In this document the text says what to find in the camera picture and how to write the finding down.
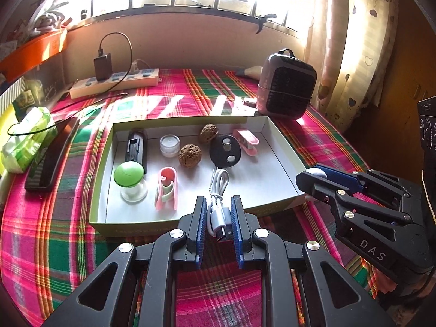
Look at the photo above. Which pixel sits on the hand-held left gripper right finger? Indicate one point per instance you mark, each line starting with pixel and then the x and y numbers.
pixel 236 228

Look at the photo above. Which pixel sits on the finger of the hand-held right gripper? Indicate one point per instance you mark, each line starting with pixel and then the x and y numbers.
pixel 313 184
pixel 340 175

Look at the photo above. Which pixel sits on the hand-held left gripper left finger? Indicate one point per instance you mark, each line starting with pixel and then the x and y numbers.
pixel 201 224

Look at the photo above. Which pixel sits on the small grey ball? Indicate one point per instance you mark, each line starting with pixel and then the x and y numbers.
pixel 317 173

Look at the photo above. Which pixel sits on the green cardboard box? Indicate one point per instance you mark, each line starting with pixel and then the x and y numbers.
pixel 255 184

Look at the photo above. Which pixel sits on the pink green plastic holder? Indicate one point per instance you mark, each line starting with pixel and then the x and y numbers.
pixel 167 187

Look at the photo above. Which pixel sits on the brown wrinkled walnut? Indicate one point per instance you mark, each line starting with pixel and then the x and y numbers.
pixel 190 155
pixel 208 132

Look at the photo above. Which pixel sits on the black disc with white circles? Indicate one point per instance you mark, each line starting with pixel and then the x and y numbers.
pixel 224 150

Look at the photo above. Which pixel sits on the pink plastic clip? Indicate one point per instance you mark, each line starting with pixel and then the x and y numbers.
pixel 247 139

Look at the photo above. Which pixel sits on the small clear jar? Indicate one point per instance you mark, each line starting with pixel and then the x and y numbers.
pixel 169 145

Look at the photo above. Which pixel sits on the black pocket microscope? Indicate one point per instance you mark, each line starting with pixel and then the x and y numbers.
pixel 136 150

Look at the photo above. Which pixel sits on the pink black mini heater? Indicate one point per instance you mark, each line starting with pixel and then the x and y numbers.
pixel 286 88

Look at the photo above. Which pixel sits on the small silver brown item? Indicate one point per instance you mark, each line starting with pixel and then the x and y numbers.
pixel 248 102

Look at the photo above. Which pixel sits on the cream squeeze bottle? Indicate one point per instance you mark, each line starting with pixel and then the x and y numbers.
pixel 250 71

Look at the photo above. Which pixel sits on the pink green plaid tablecloth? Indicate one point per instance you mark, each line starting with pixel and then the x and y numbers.
pixel 68 245

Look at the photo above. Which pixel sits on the heart print curtain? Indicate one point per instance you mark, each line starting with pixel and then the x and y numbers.
pixel 351 41

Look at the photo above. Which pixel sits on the white power strip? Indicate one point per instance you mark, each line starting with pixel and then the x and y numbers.
pixel 115 84

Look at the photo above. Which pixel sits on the black phone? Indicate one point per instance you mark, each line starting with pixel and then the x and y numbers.
pixel 51 156

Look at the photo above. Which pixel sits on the white plug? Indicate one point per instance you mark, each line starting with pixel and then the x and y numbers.
pixel 136 65

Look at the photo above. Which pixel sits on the black charger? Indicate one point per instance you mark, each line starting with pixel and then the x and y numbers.
pixel 103 66

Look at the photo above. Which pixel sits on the green white tissue pack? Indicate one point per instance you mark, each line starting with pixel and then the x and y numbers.
pixel 27 139

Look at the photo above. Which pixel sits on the clear plastic box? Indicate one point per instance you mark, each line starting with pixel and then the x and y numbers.
pixel 44 81

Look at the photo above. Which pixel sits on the small green packet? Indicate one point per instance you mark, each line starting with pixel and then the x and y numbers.
pixel 25 98

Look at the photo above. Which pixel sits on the yellow striped box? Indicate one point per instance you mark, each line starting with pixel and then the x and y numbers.
pixel 12 90

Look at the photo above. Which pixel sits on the orange tray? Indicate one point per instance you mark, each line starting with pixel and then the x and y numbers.
pixel 34 52

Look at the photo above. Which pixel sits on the white plastic bag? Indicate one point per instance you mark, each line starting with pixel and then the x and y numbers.
pixel 44 17

